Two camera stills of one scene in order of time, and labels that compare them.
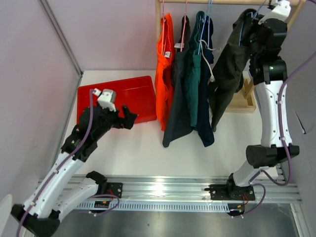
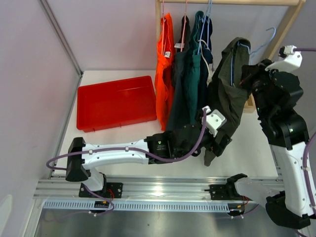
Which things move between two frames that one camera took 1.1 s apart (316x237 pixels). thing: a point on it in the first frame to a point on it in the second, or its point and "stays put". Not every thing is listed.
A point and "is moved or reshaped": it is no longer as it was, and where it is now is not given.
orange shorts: (163, 71) stays put
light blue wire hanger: (254, 16) is moved or reshaped
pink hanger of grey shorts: (183, 26) stays put
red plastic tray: (137, 95) stays put
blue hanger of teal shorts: (204, 24) stays put
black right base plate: (230, 192) stays put
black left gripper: (126, 122) to (217, 148)
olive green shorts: (229, 79) is moved or reshaped
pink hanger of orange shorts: (163, 30) stays put
